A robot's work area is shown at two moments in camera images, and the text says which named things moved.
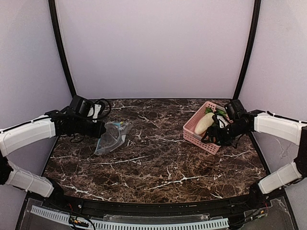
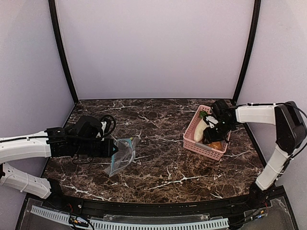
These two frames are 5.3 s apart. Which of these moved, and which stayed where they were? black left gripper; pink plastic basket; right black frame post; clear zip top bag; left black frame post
Moved: pink plastic basket; black left gripper; clear zip top bag
Stayed: right black frame post; left black frame post
